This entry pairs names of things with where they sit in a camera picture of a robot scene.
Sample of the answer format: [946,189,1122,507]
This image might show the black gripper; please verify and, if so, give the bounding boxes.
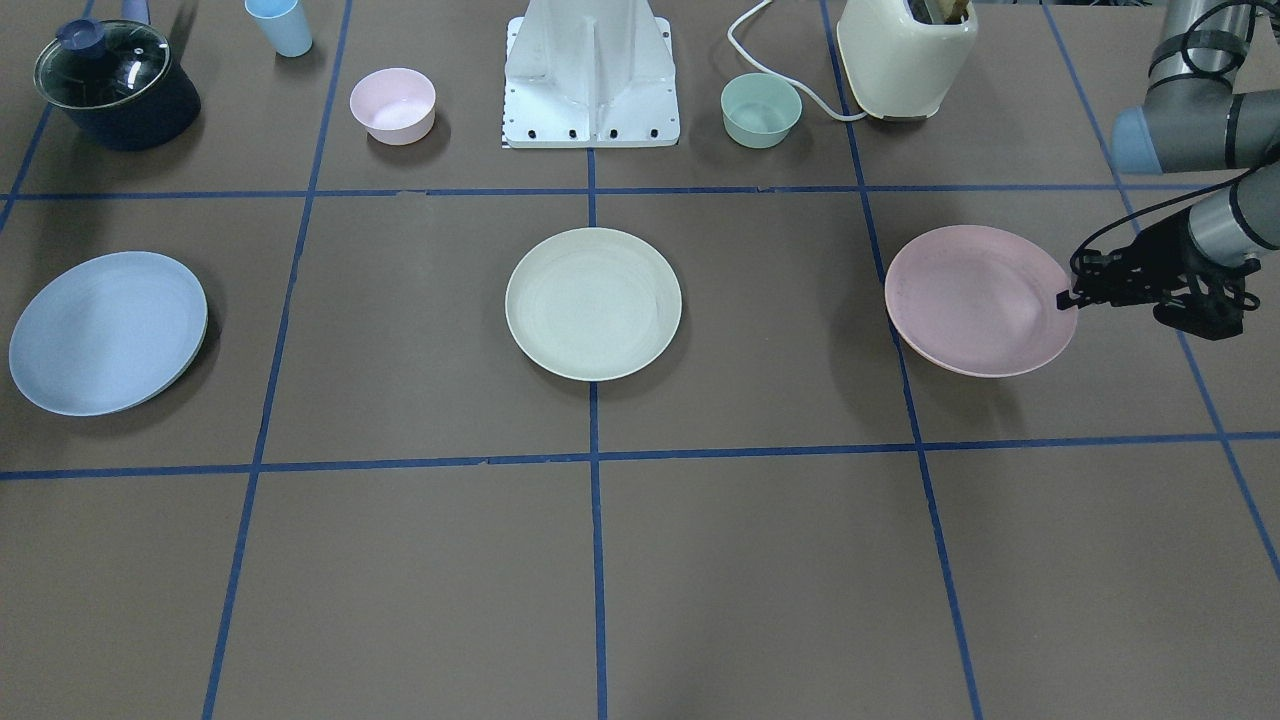
[1056,208,1261,341]

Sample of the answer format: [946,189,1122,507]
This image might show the pink plate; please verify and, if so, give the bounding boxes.
[884,225,1078,378]

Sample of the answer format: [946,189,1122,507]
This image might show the blue plate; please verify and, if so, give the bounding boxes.
[8,251,209,416]

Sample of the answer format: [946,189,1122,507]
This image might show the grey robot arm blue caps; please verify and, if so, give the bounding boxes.
[1056,1,1279,341]

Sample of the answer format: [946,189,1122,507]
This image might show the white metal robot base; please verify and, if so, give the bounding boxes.
[502,1,681,149]

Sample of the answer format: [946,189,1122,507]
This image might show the cream toaster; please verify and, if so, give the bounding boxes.
[836,1,980,122]

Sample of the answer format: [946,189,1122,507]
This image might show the green bowl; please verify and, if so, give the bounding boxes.
[719,73,803,149]

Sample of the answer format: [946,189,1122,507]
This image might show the cream plate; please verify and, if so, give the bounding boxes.
[506,228,684,382]

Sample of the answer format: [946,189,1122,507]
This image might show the pink bowl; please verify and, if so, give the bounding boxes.
[349,67,438,146]

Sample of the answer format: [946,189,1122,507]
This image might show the light blue cup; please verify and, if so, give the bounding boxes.
[244,0,314,58]

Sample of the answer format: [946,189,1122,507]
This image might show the dark blue pot with lid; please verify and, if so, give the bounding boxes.
[33,1,202,152]

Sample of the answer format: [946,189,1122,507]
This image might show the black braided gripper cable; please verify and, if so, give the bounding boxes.
[1069,165,1263,311]

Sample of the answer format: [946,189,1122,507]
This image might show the white power cord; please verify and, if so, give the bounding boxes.
[727,0,867,123]

